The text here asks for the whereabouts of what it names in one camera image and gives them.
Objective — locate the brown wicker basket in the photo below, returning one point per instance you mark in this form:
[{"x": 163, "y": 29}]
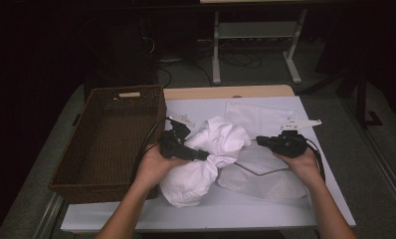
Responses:
[{"x": 113, "y": 149}]

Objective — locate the white table board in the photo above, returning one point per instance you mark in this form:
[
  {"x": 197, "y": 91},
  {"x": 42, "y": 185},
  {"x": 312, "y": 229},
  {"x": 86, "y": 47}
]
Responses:
[{"x": 219, "y": 212}]

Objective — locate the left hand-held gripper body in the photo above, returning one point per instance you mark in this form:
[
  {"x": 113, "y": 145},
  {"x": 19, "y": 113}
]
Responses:
[{"x": 172, "y": 142}]

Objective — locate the white desk frame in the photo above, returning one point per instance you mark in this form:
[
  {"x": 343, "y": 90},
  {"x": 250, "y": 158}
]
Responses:
[{"x": 216, "y": 49}]

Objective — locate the aluminium frame rail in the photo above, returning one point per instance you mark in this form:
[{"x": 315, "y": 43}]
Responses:
[
  {"x": 388, "y": 179},
  {"x": 50, "y": 215}
]

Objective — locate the person's left hand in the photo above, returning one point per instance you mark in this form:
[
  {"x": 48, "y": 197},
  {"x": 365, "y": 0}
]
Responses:
[{"x": 153, "y": 169}]

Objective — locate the person's right hand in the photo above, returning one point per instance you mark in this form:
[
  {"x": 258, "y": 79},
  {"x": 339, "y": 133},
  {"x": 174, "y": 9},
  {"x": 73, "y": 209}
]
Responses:
[{"x": 302, "y": 166}]

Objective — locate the white mesh laundry bag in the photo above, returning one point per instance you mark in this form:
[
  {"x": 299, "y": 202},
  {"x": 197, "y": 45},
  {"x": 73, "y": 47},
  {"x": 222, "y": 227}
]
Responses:
[{"x": 262, "y": 116}]

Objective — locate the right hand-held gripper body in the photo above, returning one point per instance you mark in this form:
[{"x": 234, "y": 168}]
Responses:
[{"x": 289, "y": 142}]

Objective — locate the black floor stand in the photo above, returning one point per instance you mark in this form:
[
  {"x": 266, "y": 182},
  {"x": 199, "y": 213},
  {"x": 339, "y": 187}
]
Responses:
[{"x": 361, "y": 99}]

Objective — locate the white garment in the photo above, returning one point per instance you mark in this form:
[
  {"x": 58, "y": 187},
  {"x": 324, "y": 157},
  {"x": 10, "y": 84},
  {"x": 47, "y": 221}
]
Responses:
[{"x": 192, "y": 179}]

